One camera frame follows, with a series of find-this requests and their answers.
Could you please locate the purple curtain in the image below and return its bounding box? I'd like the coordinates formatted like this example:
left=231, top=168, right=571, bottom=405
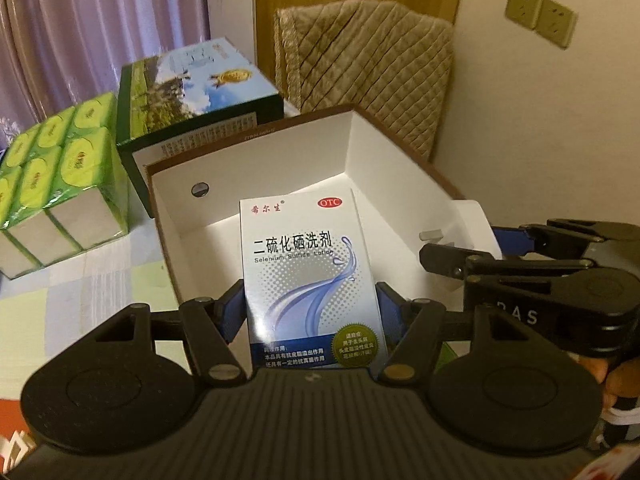
left=0, top=0, right=211, bottom=151

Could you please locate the pack of green tissue packets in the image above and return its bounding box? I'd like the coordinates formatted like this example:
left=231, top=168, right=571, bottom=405
left=0, top=92, right=132, bottom=281

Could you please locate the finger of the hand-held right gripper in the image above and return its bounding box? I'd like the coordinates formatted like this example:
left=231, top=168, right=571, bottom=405
left=492, top=218, right=640, bottom=258
left=419, top=242, right=596, bottom=278

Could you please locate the blue white medicine box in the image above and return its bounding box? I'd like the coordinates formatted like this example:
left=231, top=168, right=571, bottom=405
left=239, top=189, right=388, bottom=371

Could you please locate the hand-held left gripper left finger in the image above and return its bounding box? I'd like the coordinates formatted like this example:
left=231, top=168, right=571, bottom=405
left=75, top=279, right=247, bottom=389

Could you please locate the pale checked tablecloth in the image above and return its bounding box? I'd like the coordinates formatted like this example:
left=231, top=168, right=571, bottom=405
left=0, top=215, right=186, bottom=401

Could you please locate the green landscape printed carton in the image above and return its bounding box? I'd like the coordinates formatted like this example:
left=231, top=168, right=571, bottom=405
left=116, top=36, right=285, bottom=218

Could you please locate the beige quilted chair cover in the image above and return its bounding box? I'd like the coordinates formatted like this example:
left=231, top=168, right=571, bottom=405
left=274, top=0, right=455, bottom=161

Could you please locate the person's right hand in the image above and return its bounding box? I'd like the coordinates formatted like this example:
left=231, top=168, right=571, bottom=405
left=582, top=352, right=640, bottom=411

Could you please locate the beige wall socket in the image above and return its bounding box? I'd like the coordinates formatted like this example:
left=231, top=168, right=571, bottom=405
left=535, top=0, right=578, bottom=51
left=504, top=0, right=543, bottom=31

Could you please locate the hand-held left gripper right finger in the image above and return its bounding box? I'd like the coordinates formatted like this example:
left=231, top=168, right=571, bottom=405
left=377, top=282, right=551, bottom=387

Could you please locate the brown cardboard box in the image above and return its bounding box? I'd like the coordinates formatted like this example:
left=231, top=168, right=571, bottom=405
left=144, top=102, right=503, bottom=311

